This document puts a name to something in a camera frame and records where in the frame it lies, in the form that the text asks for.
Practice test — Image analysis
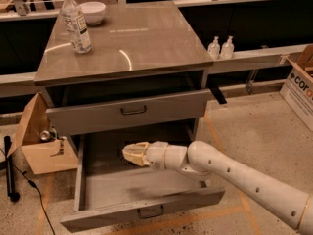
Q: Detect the white printed cardboard box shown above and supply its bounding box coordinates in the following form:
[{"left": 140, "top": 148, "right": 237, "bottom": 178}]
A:
[{"left": 280, "top": 44, "right": 313, "bottom": 131}]

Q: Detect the grey metal drawer cabinet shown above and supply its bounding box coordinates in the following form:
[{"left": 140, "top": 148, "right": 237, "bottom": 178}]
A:
[{"left": 33, "top": 0, "right": 214, "bottom": 142}]

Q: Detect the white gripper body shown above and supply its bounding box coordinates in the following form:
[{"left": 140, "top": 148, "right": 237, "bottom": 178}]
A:
[{"left": 146, "top": 141, "right": 188, "bottom": 171}]

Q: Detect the brown cardboard box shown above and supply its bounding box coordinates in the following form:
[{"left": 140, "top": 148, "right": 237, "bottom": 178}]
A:
[{"left": 9, "top": 93, "right": 78, "bottom": 174}]

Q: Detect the clear sanitizer bottle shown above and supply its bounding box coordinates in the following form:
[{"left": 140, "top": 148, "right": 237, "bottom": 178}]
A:
[
  {"left": 220, "top": 36, "right": 234, "bottom": 59},
  {"left": 207, "top": 36, "right": 220, "bottom": 60}
]

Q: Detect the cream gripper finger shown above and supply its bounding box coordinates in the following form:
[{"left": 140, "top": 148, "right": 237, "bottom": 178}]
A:
[
  {"left": 122, "top": 150, "right": 149, "bottom": 166},
  {"left": 125, "top": 142, "right": 149, "bottom": 152}
]

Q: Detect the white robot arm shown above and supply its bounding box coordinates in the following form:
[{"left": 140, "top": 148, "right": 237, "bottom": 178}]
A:
[{"left": 122, "top": 141, "right": 313, "bottom": 235}]

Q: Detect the grey open lower drawer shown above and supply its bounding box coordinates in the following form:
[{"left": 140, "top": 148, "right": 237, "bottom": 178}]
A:
[{"left": 61, "top": 121, "right": 225, "bottom": 232}]

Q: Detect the white ceramic bowl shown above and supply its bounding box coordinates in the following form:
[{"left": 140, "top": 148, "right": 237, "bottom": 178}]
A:
[{"left": 80, "top": 2, "right": 106, "bottom": 25}]

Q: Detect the clear plastic water bottle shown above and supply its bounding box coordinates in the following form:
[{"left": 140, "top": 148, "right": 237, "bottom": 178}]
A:
[{"left": 61, "top": 0, "right": 91, "bottom": 54}]

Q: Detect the right clear sanitizer bottle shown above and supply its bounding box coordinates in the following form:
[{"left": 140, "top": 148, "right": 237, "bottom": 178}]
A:
[{"left": 220, "top": 36, "right": 234, "bottom": 59}]

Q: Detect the left clear sanitizer bottle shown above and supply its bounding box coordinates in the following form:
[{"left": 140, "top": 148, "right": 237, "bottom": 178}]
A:
[{"left": 207, "top": 36, "right": 220, "bottom": 60}]

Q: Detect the black pole stand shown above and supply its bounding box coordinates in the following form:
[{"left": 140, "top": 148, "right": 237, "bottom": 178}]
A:
[{"left": 4, "top": 136, "right": 20, "bottom": 203}]

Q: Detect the crushed metal can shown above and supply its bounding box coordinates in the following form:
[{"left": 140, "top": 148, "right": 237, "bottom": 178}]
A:
[{"left": 40, "top": 130, "right": 56, "bottom": 142}]

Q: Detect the black floor cable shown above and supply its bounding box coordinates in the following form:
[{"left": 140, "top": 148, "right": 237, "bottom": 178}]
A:
[{"left": 0, "top": 147, "right": 57, "bottom": 235}]

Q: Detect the grey upper drawer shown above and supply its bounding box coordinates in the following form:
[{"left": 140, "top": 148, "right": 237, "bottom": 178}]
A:
[{"left": 46, "top": 89, "right": 209, "bottom": 135}]

